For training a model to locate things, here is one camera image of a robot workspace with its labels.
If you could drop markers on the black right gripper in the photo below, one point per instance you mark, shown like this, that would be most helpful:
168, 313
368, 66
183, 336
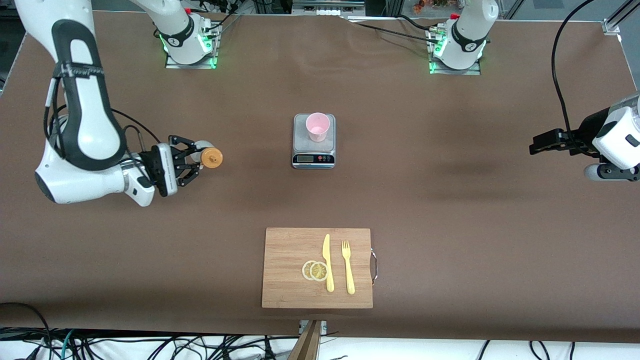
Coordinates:
152, 169

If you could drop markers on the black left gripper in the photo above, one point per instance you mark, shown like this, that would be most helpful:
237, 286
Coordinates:
586, 129

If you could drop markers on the clear sauce bottle orange cap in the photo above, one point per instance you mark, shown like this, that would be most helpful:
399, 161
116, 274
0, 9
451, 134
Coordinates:
212, 159

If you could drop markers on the pink plastic cup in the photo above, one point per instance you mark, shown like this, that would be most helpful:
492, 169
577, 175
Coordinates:
317, 127

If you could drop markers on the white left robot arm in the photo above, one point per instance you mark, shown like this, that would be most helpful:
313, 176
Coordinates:
470, 30

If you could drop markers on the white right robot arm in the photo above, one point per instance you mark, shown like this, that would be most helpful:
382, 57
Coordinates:
95, 130

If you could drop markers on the silver digital kitchen scale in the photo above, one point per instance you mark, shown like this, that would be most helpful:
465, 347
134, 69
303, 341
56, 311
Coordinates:
313, 147

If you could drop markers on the wooden cutting board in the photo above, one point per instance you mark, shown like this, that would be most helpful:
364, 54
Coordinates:
285, 260

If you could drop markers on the lemon slice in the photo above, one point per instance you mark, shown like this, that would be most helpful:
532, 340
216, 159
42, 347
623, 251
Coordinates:
305, 270
318, 271

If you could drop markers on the yellow plastic knife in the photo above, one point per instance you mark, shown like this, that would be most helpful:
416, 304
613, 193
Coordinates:
328, 260

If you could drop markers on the colourful toy food pile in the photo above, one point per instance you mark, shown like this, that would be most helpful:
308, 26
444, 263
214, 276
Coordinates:
430, 4

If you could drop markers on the yellow plastic fork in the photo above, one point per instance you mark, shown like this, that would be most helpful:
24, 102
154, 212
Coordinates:
349, 272

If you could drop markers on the grey power strip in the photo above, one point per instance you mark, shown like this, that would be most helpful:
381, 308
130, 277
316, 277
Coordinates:
327, 7

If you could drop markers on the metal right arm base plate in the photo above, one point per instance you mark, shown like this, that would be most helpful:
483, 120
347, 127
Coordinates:
172, 65

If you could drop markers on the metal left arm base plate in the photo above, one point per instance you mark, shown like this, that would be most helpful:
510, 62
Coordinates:
472, 72

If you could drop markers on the aluminium frame profile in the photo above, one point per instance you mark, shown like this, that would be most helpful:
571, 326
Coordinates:
617, 17

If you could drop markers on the small metal bracket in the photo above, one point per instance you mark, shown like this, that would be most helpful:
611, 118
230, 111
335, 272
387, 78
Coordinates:
323, 327

